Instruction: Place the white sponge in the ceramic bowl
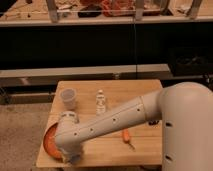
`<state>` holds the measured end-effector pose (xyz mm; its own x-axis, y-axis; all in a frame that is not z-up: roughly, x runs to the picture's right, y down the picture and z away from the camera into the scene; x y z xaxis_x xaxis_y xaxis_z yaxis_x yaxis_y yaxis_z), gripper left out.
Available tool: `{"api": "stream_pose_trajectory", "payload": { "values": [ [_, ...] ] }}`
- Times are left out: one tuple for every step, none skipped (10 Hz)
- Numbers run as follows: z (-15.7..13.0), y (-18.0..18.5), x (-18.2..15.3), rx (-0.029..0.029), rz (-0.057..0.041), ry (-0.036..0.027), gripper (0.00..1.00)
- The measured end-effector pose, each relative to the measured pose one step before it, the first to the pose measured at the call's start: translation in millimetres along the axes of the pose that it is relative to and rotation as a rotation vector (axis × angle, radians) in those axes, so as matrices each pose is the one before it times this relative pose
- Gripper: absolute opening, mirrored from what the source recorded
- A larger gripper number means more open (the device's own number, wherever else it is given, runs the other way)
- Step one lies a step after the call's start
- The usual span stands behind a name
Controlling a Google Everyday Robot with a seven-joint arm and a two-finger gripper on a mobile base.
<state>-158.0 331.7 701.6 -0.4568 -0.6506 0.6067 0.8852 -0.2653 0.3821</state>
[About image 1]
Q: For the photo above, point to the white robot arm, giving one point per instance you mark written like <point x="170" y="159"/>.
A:
<point x="185" y="110"/>

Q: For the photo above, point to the orange ceramic bowl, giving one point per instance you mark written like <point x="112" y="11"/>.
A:
<point x="49" y="142"/>

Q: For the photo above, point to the small white bottle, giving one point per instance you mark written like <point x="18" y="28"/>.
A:
<point x="100" y="103"/>

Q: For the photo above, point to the clear plastic cup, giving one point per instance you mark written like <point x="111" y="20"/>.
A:
<point x="68" y="97"/>

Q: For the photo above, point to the small black object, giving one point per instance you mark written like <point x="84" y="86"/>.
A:
<point x="151" y="123"/>

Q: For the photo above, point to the long wooden bench shelf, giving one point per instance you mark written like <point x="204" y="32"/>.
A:
<point x="50" y="76"/>

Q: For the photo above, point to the wooden table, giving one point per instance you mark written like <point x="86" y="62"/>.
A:
<point x="108" y="150"/>

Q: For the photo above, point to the orange handled tool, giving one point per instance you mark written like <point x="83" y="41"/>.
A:
<point x="126" y="138"/>

